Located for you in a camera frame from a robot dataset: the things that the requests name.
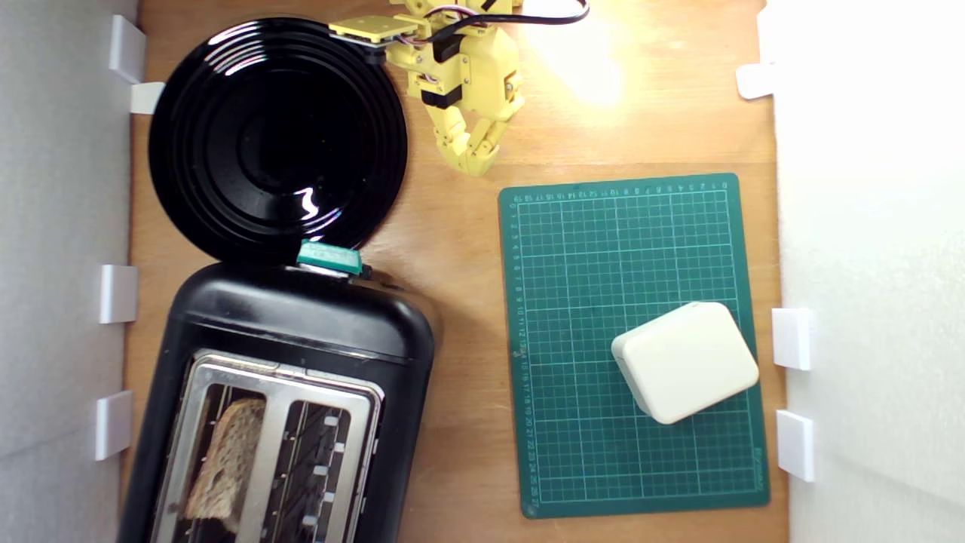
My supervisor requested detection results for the yellow flat camera mount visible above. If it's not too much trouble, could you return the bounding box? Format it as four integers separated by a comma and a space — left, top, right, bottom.
329, 14, 409, 52

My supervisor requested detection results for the black round plate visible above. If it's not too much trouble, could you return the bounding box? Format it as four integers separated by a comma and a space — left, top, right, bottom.
149, 17, 409, 265

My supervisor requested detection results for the small white wall clip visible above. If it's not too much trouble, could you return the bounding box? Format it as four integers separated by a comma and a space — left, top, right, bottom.
109, 14, 147, 84
771, 308, 814, 372
736, 63, 776, 100
776, 410, 816, 483
130, 81, 166, 115
100, 264, 139, 325
94, 389, 134, 462

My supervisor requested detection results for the green cutting mat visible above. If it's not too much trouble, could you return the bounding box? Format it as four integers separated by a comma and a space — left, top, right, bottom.
498, 173, 771, 520

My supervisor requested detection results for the green toaster lever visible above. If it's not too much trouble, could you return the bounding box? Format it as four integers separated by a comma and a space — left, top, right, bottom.
296, 240, 364, 277

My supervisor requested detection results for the white rounded block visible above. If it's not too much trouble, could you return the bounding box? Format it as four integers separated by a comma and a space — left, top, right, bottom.
611, 302, 761, 425

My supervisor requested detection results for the brown bread slice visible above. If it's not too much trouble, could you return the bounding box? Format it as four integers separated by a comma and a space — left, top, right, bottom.
184, 397, 268, 522

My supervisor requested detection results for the black two-slot toaster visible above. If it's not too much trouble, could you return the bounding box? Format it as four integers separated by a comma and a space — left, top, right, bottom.
117, 260, 439, 543

